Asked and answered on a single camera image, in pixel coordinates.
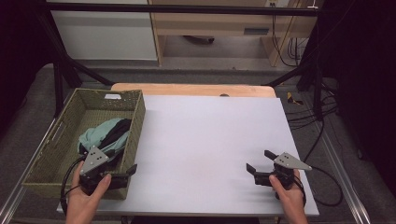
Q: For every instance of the white cabinet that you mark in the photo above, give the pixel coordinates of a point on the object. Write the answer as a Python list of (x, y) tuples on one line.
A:
[(102, 34)]

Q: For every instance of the person's right hand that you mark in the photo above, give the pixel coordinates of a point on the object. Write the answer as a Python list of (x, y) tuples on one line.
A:
[(292, 202)]

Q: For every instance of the yellow and black tape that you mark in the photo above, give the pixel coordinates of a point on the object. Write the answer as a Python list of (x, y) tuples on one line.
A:
[(292, 99)]

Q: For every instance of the black metal stand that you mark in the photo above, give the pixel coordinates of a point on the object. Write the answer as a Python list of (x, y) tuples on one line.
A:
[(317, 93), (58, 93)]

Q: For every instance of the black curtain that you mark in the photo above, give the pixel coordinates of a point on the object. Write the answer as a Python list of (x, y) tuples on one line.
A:
[(18, 46), (367, 77)]

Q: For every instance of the white board sheet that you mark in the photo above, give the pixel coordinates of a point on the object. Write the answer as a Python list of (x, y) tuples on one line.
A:
[(202, 140)]

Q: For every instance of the black and green t-shirt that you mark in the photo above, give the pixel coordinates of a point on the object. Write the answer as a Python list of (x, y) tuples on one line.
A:
[(99, 133)]

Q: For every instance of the aluminium rail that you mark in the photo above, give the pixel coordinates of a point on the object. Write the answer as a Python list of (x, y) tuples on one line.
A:
[(12, 202), (358, 205)]

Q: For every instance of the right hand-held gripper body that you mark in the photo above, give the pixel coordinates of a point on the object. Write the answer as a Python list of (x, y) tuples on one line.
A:
[(286, 160)]

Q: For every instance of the person's left hand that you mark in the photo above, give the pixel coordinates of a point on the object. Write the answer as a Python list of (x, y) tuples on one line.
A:
[(81, 202)]

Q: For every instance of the green woven basket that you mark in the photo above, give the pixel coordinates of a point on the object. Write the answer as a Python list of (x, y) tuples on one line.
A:
[(93, 112)]

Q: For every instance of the light wooden desk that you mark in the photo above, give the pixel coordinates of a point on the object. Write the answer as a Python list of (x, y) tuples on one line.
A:
[(211, 25)]

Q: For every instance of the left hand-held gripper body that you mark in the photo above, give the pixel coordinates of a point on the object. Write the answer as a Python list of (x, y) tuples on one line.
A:
[(93, 160)]

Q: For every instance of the small white object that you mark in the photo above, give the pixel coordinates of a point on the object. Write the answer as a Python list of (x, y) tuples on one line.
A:
[(312, 6)]

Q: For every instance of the dark low object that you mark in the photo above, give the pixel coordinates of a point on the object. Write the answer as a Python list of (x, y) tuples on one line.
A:
[(199, 39)]

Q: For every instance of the wall socket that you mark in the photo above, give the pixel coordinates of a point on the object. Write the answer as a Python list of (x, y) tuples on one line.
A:
[(272, 3)]

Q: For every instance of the black horizontal metal bar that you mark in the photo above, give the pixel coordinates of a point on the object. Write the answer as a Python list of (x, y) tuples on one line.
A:
[(186, 8)]

